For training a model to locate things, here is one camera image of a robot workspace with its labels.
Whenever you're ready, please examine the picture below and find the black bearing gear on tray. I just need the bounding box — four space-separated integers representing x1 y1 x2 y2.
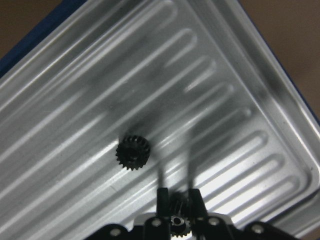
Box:
115 135 151 171

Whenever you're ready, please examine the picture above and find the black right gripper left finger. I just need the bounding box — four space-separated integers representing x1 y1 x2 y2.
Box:
156 187 171 240

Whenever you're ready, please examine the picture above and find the silver ribbed metal tray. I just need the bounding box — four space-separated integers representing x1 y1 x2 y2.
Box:
0 0 320 240

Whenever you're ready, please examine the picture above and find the black bearing gear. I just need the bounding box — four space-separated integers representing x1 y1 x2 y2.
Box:
115 135 151 171
169 191 192 239

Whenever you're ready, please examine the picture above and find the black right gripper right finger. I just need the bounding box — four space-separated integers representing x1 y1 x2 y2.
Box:
188 188 208 240

